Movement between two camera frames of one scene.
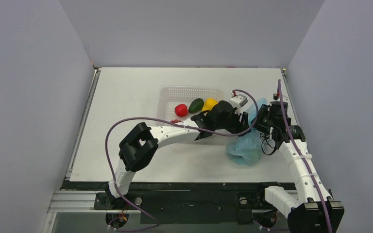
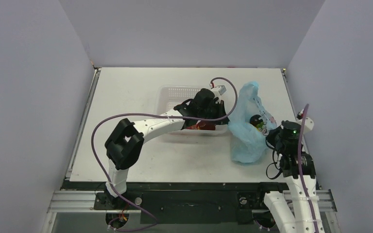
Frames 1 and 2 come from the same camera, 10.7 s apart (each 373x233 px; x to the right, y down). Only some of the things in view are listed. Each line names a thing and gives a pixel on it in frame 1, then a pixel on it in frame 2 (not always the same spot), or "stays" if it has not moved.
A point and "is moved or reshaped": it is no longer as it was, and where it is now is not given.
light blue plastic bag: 247,149 is moved or reshaped
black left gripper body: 231,124 -> 214,111
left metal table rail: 83,124 stays
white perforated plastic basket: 169,97 stays
